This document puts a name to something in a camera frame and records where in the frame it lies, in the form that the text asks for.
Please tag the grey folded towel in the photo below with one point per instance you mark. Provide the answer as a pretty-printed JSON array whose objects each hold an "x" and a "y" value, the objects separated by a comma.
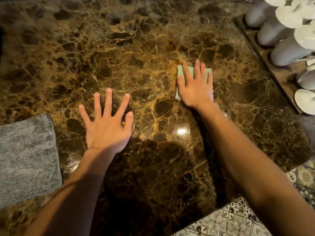
[{"x": 27, "y": 159}]

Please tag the person's left little finger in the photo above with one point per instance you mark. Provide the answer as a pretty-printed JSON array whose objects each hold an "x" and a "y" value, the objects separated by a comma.
[{"x": 85, "y": 114}]

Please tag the white lidded ceramic cup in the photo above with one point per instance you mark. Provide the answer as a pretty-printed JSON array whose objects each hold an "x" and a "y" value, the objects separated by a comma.
[
  {"x": 257, "y": 12},
  {"x": 307, "y": 79},
  {"x": 272, "y": 31},
  {"x": 286, "y": 52},
  {"x": 305, "y": 99}
]

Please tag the person's left forearm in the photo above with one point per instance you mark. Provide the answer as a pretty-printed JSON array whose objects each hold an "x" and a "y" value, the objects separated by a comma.
[{"x": 71, "y": 194}]

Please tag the person's right forearm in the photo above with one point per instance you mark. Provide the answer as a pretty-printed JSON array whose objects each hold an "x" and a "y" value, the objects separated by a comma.
[{"x": 251, "y": 169}]

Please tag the light green cleaning cloth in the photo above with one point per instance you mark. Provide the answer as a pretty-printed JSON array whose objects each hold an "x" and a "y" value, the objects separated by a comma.
[{"x": 190, "y": 69}]

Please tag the dark wooden tray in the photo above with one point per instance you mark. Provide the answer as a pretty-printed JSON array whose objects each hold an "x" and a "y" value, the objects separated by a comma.
[{"x": 278, "y": 76}]

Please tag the person's right little finger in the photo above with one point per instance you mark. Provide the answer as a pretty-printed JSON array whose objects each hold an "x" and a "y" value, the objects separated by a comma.
[{"x": 210, "y": 79}]

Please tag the person's left thumb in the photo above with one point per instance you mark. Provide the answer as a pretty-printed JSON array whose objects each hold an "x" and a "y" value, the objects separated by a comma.
[{"x": 129, "y": 122}]

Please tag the person's right hand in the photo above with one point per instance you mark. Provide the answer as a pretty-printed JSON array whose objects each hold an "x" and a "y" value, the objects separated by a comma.
[{"x": 196, "y": 92}]

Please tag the person's left hand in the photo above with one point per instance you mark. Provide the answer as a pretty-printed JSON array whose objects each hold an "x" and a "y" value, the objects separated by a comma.
[{"x": 105, "y": 131}]

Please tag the person's left middle finger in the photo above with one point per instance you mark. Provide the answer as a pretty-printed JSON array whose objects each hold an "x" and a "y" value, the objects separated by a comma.
[{"x": 108, "y": 101}]

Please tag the person's right middle finger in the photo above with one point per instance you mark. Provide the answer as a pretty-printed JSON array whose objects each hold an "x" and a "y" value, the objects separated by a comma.
[{"x": 197, "y": 69}]

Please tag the person's right thumb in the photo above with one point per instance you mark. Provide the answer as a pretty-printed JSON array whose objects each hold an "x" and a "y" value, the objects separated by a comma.
[{"x": 181, "y": 83}]

